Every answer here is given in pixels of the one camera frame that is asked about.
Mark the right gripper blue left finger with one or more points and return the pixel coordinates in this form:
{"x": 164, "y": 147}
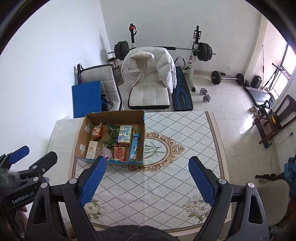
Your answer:
{"x": 79, "y": 191}

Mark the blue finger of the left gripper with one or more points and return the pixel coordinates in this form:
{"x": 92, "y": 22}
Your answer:
{"x": 41, "y": 166}
{"x": 17, "y": 155}

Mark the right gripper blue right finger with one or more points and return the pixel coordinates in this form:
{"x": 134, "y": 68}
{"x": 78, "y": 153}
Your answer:
{"x": 215, "y": 192}

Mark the orange snack bag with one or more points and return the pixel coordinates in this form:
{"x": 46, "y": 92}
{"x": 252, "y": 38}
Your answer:
{"x": 97, "y": 131}

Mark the long blue snack pack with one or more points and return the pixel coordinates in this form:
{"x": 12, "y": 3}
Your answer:
{"x": 133, "y": 147}

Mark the white cream flat box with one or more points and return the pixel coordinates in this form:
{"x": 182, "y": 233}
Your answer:
{"x": 92, "y": 150}

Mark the lilac rolled sock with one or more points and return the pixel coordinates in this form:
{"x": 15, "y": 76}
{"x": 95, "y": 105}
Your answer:
{"x": 107, "y": 153}

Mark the patterned table cloth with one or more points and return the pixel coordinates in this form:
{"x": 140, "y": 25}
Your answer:
{"x": 159, "y": 191}

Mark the red noodle packet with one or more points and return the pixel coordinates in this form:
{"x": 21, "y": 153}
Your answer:
{"x": 119, "y": 152}

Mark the brown cardboard box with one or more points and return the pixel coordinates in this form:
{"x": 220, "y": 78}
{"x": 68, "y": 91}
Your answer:
{"x": 134, "y": 118}

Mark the green snack bag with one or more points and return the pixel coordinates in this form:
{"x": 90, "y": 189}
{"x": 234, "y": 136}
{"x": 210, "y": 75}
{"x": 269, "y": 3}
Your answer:
{"x": 113, "y": 135}

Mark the yellow blue carton box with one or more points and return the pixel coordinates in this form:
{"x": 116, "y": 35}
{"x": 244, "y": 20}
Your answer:
{"x": 125, "y": 135}

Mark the blue board panel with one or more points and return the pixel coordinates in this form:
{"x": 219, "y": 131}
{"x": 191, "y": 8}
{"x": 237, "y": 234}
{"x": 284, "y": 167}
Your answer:
{"x": 86, "y": 98}

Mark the dark wooden stool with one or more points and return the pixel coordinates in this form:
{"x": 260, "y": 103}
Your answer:
{"x": 271, "y": 122}

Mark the chrome dumbbell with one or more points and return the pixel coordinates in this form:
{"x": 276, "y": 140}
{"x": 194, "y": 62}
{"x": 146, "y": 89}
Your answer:
{"x": 207, "y": 98}
{"x": 203, "y": 91}

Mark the blue weight bench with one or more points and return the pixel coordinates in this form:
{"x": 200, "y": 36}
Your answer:
{"x": 181, "y": 97}

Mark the long barbell on floor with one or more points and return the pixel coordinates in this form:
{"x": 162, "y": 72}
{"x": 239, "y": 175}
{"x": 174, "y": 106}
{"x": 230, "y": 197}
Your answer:
{"x": 217, "y": 77}

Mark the white cushioned chair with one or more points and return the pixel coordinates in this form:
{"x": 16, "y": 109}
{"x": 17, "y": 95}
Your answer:
{"x": 145, "y": 97}

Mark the barbell on rack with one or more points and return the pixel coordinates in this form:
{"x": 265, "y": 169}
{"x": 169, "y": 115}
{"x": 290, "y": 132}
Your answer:
{"x": 203, "y": 52}

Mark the white puffer jacket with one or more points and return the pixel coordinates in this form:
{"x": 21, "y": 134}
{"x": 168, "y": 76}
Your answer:
{"x": 150, "y": 60}

